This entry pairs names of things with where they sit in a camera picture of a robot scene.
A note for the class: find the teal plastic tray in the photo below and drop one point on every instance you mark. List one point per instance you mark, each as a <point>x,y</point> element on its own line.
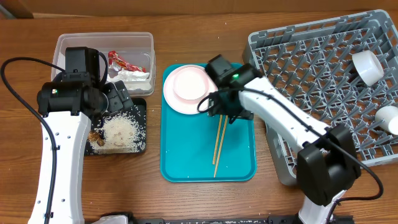
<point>187,145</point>

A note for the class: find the red snack wrapper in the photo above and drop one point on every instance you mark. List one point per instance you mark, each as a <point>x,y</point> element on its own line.
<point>117,63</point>

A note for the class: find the clear plastic bin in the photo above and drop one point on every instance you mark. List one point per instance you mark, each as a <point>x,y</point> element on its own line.
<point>136,48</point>

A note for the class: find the black plastic tray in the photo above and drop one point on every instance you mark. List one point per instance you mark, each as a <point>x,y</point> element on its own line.
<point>140,124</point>

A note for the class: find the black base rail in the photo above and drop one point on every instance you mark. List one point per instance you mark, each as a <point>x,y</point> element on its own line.
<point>128,217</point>

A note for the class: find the pile of rice grains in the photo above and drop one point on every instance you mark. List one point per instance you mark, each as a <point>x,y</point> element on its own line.
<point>119,133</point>

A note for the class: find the grey bowl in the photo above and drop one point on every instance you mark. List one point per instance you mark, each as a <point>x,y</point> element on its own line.
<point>368,67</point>

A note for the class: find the grey dishwasher rack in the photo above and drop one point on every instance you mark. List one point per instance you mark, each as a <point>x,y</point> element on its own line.
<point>311,64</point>

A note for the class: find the small pink plate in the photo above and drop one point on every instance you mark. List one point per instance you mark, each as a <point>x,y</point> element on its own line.
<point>190,84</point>

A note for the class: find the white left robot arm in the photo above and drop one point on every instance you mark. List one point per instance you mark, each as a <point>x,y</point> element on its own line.
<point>69,109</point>

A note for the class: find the white tissue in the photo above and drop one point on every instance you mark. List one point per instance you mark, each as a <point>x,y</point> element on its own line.
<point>133,80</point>

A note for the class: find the brown food scrap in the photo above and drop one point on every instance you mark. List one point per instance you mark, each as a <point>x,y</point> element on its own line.
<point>95,137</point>

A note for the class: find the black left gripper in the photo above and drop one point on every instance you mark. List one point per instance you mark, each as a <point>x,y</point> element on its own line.
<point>119,100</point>

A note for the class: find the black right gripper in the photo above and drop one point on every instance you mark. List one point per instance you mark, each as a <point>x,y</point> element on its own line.
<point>218,105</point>

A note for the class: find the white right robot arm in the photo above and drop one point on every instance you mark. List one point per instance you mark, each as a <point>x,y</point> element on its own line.
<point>327,165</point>

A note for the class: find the wooden chopstick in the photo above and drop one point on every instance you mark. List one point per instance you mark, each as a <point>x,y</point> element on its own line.
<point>217,139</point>
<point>220,144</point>

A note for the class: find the large white plate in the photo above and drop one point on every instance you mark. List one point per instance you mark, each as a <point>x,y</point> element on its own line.
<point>178,104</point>

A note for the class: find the small white cup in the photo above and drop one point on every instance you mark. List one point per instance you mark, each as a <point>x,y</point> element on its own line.
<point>387,118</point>

